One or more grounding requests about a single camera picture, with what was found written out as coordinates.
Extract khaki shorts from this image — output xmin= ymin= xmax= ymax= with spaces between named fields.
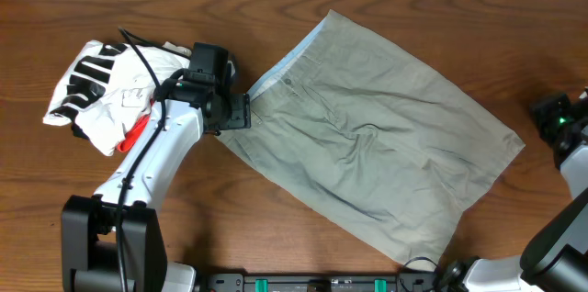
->
xmin=220 ymin=11 xmax=525 ymax=269

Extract white black printed shirt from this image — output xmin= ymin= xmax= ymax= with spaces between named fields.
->
xmin=42 ymin=40 xmax=190 ymax=156

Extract left black cable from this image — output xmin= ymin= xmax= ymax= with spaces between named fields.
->
xmin=114 ymin=25 xmax=192 ymax=292

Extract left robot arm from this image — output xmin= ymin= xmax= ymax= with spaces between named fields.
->
xmin=61 ymin=43 xmax=251 ymax=292

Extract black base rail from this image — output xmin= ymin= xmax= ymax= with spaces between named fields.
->
xmin=193 ymin=272 xmax=437 ymax=292

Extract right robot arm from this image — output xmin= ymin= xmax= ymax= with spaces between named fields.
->
xmin=435 ymin=92 xmax=587 ymax=292

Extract black red garment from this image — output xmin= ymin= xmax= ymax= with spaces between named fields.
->
xmin=71 ymin=115 xmax=150 ymax=152

